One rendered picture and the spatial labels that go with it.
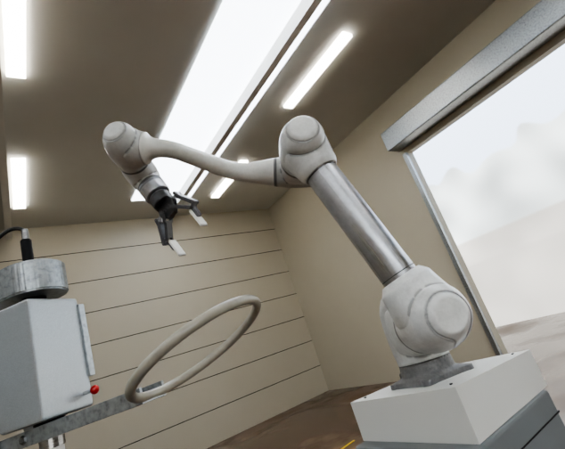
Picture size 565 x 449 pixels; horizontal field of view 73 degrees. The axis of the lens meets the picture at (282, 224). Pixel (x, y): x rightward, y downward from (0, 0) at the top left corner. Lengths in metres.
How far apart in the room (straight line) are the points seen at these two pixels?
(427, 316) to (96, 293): 6.22
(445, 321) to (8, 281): 1.47
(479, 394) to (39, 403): 1.33
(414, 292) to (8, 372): 1.38
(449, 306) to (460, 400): 0.22
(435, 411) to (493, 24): 5.01
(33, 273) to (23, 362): 0.31
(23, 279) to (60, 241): 5.39
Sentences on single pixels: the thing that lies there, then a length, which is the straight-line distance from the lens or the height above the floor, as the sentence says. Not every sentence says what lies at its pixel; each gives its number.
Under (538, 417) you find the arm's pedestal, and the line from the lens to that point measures 1.28.
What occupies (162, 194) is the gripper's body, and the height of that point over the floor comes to 1.71.
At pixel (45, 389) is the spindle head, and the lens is 1.62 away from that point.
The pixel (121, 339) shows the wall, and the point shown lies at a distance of 6.74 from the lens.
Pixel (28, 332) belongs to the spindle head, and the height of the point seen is 1.45.
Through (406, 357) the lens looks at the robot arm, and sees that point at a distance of 1.21.
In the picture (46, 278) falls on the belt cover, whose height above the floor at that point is 1.64.
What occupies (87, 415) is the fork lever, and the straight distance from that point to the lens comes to 1.53.
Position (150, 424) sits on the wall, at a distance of 6.74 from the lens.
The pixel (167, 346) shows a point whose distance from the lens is 1.08.
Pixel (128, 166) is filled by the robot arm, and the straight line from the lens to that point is 1.31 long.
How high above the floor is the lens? 1.14
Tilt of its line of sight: 16 degrees up
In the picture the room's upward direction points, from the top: 19 degrees counter-clockwise
